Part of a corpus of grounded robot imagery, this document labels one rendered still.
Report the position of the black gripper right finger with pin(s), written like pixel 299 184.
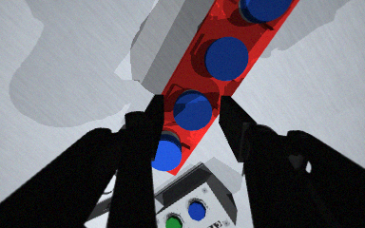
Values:
pixel 279 192

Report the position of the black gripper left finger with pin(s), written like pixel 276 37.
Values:
pixel 64 193

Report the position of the grey key housing with blue and green buttons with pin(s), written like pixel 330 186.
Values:
pixel 197 200

